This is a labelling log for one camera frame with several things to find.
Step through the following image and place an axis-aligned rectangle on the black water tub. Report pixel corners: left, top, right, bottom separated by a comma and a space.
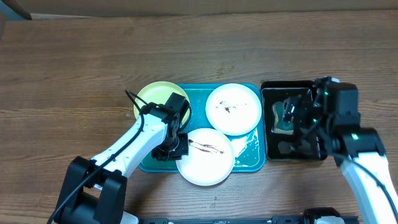
261, 81, 327, 161

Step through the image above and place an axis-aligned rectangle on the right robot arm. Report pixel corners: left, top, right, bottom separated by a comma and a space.
283, 77, 397, 223

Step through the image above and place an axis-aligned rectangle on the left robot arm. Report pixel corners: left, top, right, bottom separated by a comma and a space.
48, 100, 190, 223

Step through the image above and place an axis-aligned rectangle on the white plate with streak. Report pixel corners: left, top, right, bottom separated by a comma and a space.
176, 128, 235, 186

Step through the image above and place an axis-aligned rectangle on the teal yellow sponge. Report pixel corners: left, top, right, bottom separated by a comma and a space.
271, 101, 294, 135

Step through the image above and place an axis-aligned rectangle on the yellow-green plate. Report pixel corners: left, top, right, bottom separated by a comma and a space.
133, 81, 191, 127

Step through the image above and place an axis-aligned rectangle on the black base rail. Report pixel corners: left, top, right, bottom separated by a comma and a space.
139, 215, 359, 224

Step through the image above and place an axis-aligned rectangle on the white plate with sauce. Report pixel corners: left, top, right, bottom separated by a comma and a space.
205, 83, 262, 136

